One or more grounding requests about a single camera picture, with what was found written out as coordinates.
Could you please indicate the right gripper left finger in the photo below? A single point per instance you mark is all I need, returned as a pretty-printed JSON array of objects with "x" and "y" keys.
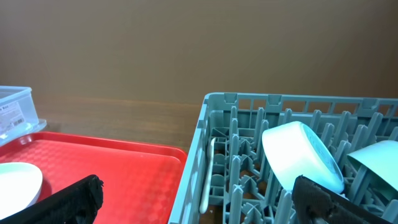
[{"x": 78, "y": 203}]

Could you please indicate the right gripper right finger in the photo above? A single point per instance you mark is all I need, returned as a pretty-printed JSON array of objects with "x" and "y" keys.
[{"x": 315, "y": 202}]

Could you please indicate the light blue bowl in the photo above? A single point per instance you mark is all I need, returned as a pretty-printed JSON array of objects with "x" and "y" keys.
[{"x": 293, "y": 149}]

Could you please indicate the light blue plate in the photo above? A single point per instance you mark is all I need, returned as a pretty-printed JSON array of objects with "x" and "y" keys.
[{"x": 21, "y": 185}]

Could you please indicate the green bowl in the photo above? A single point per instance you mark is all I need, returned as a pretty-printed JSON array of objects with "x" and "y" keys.
[{"x": 381, "y": 159}]

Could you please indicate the white plastic spoon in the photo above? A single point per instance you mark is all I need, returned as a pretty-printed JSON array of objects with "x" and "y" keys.
[{"x": 207, "y": 185}]

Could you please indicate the grey dishwasher rack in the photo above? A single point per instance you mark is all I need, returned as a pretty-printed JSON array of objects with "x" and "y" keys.
[{"x": 243, "y": 184}]

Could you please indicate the red serving tray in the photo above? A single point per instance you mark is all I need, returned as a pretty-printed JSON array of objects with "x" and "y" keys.
[{"x": 140, "y": 180}]

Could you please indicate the clear plastic bin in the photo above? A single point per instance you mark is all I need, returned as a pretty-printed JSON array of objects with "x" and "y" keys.
[{"x": 18, "y": 113}]

